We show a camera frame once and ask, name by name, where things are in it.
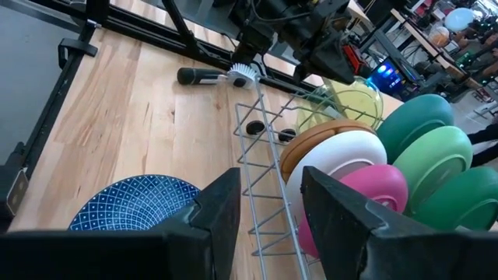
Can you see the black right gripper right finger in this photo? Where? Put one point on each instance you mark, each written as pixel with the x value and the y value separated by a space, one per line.
pixel 342 241

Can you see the dark green plate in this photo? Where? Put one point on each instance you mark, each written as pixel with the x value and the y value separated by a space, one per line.
pixel 463 198

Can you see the black aluminium table frame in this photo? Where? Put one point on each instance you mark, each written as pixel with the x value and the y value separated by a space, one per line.
pixel 155 29

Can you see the blue-lit computer case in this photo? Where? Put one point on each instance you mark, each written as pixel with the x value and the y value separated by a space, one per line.
pixel 389 74

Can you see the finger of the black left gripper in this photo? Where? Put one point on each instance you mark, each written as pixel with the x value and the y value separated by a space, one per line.
pixel 249 48
pixel 330 62

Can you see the yellow translucent bowl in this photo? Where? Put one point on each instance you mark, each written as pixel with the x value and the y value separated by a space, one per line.
pixel 350 101

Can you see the light green plate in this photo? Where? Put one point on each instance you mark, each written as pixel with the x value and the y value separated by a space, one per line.
pixel 432 163

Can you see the teal plate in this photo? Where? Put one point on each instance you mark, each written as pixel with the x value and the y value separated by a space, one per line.
pixel 412 120

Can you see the white plate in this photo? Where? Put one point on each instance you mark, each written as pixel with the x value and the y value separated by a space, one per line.
pixel 334 155

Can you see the brown plate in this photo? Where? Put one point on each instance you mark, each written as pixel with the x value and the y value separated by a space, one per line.
pixel 311 136

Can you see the wooden background table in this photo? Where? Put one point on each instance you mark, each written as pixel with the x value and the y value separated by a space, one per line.
pixel 424 43

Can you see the pale blue sphere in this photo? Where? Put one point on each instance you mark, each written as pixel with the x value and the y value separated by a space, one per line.
pixel 459 19

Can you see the blue patterned plate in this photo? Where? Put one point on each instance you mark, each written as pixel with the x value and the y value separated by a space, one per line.
pixel 132 202

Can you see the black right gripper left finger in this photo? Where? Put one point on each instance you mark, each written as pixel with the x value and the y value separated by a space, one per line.
pixel 202 241

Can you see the pink plate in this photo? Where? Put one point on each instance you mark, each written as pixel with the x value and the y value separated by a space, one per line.
pixel 377 183

